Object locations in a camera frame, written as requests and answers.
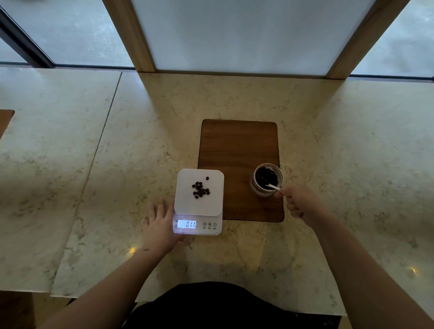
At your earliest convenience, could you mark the person's right hand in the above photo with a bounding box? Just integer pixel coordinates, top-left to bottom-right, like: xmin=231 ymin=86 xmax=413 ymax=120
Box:
xmin=274 ymin=184 xmax=328 ymax=228

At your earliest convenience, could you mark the person's left hand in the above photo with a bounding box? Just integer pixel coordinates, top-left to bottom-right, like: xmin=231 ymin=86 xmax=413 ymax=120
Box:
xmin=141 ymin=199 xmax=186 ymax=257

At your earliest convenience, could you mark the person's left forearm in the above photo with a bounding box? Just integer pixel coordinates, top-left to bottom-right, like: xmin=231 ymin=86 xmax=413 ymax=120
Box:
xmin=37 ymin=247 xmax=171 ymax=329

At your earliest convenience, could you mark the person's right forearm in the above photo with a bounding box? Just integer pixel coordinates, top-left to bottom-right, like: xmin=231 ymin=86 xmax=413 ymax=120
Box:
xmin=313 ymin=213 xmax=434 ymax=329

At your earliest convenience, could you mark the clear glass jar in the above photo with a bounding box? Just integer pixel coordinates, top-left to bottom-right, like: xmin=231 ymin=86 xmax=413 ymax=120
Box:
xmin=250 ymin=163 xmax=284 ymax=198

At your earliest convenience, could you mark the white digital kitchen scale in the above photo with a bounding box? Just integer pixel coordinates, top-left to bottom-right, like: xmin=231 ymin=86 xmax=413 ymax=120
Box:
xmin=172 ymin=168 xmax=225 ymax=236

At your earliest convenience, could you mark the coffee beans filling jar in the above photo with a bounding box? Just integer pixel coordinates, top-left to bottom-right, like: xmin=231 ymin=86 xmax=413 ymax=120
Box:
xmin=255 ymin=166 xmax=279 ymax=190

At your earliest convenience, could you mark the pile of loose coffee beans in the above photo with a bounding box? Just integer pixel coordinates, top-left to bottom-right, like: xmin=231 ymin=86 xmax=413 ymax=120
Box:
xmin=191 ymin=176 xmax=211 ymax=199

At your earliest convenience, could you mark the dark wooden board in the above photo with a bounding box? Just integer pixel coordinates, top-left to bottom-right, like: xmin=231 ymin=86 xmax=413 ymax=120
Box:
xmin=0 ymin=109 xmax=15 ymax=140
xmin=197 ymin=119 xmax=285 ymax=223

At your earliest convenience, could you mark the person's black clothing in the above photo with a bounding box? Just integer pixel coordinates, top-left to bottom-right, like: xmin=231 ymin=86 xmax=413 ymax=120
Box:
xmin=121 ymin=282 xmax=342 ymax=329

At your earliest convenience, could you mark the white frosted panel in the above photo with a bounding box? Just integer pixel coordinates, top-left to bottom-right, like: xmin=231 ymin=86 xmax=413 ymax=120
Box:
xmin=131 ymin=0 xmax=376 ymax=77

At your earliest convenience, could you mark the wooden post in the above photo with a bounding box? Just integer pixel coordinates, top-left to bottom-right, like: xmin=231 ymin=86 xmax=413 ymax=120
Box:
xmin=325 ymin=0 xmax=411 ymax=80
xmin=102 ymin=0 xmax=157 ymax=73

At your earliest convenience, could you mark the dark window frame bar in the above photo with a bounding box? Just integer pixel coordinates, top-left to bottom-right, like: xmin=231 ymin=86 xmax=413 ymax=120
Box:
xmin=0 ymin=6 xmax=55 ymax=69

